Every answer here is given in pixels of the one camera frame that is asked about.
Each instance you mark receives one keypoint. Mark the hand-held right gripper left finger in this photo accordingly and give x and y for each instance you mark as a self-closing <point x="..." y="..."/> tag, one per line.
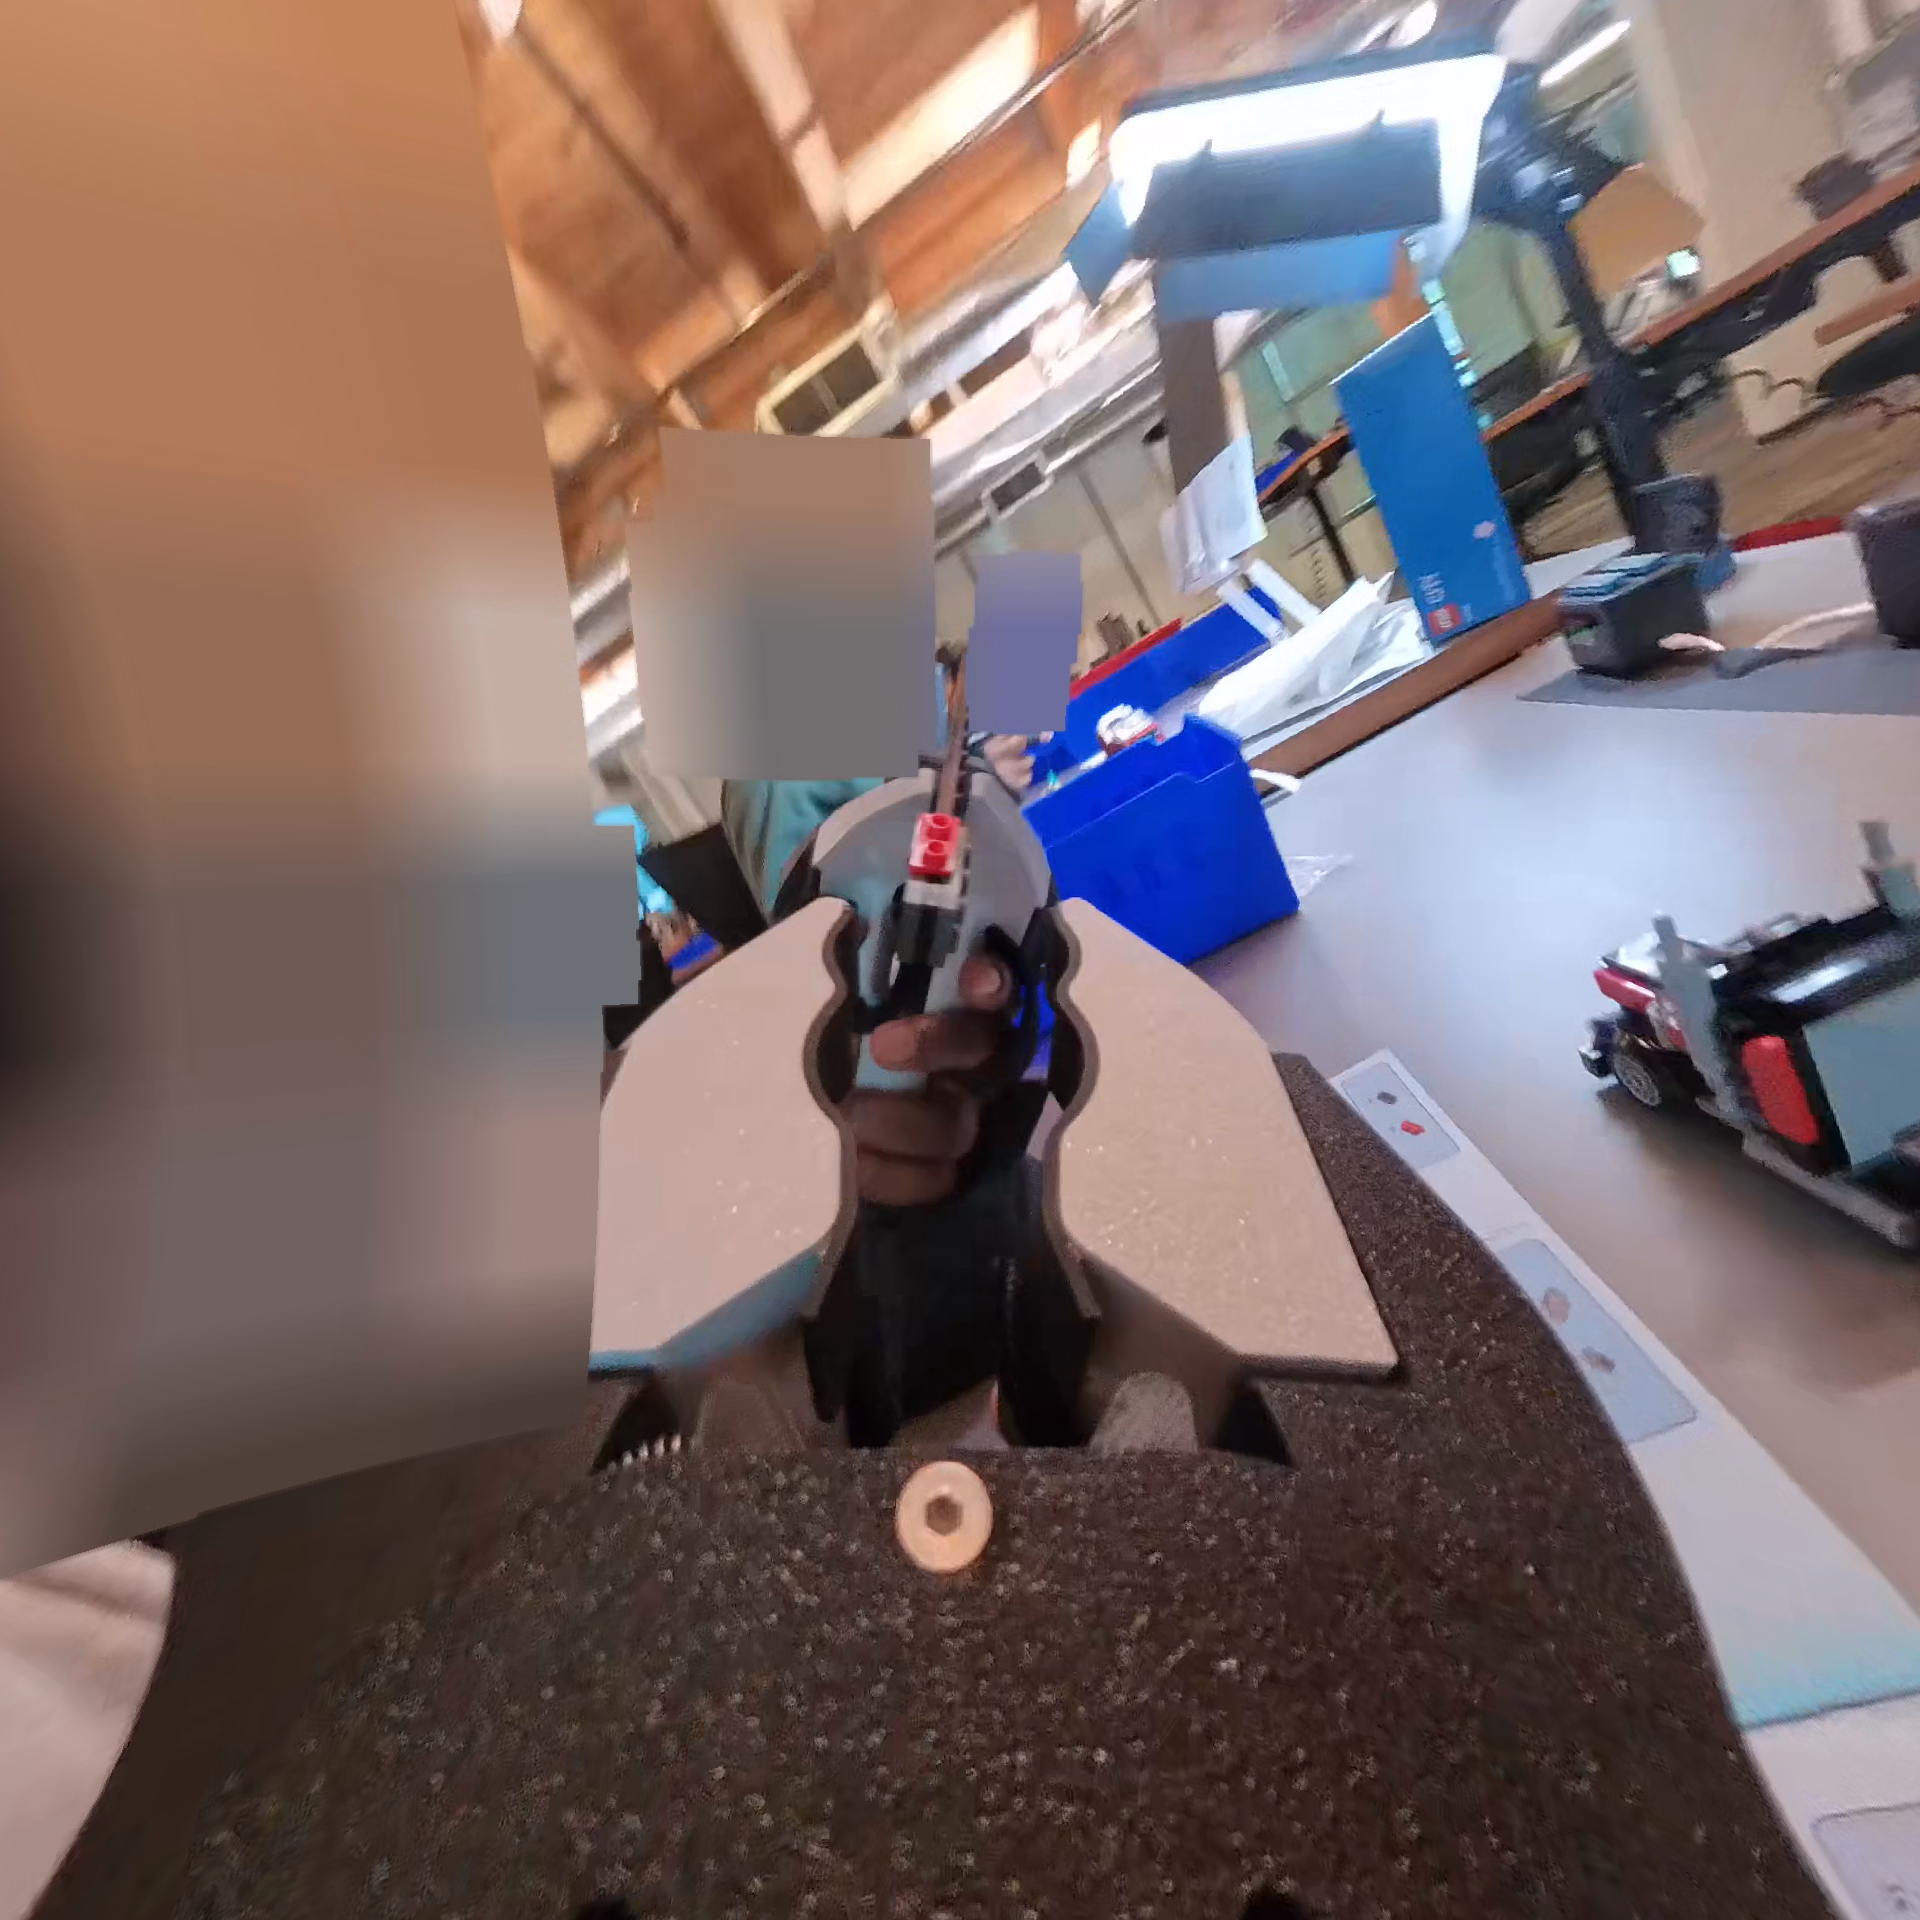
<point x="704" y="1170"/>

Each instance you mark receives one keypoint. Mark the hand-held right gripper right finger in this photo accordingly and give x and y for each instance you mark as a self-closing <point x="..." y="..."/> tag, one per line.
<point x="1213" y="1201"/>

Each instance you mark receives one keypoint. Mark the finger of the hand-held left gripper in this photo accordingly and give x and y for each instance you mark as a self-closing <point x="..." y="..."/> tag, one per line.
<point x="862" y="855"/>
<point x="1008" y="869"/>

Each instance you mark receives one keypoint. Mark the small red lego brick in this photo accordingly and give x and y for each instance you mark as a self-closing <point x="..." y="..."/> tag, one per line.
<point x="934" y="843"/>

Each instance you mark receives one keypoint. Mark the long black lego plate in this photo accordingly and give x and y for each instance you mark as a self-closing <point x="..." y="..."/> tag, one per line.
<point x="933" y="922"/>

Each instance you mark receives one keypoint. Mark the large blue plastic bin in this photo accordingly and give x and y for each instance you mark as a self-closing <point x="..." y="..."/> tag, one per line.
<point x="1171" y="855"/>

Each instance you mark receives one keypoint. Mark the blue lego box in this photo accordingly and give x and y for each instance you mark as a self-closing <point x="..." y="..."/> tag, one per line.
<point x="1425" y="481"/>

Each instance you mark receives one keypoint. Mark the black red lego truck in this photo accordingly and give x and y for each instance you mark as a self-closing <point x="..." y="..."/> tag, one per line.
<point x="1798" y="1050"/>

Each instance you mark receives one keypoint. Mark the open lego instruction booklet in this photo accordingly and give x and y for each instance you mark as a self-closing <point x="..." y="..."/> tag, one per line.
<point x="1723" y="1575"/>

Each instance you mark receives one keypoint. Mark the person's left hand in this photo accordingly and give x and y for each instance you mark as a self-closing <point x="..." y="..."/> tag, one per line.
<point x="930" y="1109"/>

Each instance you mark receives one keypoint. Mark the blue storage bin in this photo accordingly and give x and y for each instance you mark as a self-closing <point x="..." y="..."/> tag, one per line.
<point x="1155" y="651"/>

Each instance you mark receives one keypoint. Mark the clear plastic bag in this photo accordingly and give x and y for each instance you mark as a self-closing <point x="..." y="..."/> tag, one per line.
<point x="1313" y="874"/>

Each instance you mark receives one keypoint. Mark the white paper sheets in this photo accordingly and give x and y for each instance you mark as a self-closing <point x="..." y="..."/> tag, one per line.
<point x="1318" y="661"/>

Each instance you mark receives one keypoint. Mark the small blue black device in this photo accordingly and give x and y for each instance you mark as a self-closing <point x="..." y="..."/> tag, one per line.
<point x="1628" y="616"/>

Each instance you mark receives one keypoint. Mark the small dark grey case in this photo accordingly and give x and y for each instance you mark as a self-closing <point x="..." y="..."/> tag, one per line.
<point x="1675" y="518"/>

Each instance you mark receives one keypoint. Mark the ceiling light bar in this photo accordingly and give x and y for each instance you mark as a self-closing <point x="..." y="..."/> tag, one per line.
<point x="1290" y="149"/>

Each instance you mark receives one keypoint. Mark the grey desk mat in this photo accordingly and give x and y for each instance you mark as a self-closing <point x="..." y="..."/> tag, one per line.
<point x="1798" y="682"/>

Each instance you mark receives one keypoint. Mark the person's white sweater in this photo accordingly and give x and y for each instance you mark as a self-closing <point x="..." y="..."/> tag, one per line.
<point x="75" y="1723"/>

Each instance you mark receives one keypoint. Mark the dark grey speaker box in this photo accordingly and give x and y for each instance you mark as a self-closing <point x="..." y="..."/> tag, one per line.
<point x="1891" y="578"/>

